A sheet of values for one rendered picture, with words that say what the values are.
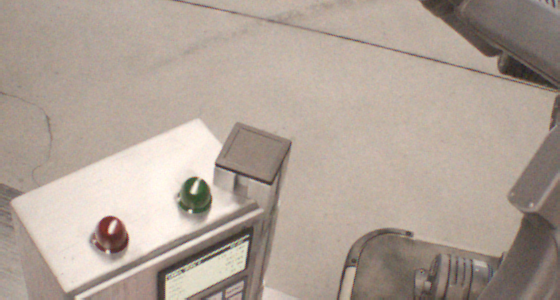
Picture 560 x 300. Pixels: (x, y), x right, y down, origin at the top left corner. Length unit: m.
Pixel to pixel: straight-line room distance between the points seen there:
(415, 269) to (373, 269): 0.10
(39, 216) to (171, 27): 2.36
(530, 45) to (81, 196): 0.38
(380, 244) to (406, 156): 0.57
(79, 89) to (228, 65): 0.47
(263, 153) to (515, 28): 0.26
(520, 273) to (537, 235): 0.03
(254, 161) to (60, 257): 0.16
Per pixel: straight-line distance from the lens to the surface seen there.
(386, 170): 2.69
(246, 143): 0.69
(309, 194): 2.59
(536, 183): 0.61
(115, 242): 0.64
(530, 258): 0.62
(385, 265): 2.20
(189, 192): 0.66
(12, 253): 1.44
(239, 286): 0.76
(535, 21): 0.79
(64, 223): 0.67
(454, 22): 0.95
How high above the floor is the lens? 2.01
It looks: 48 degrees down
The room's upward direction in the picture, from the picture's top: 10 degrees clockwise
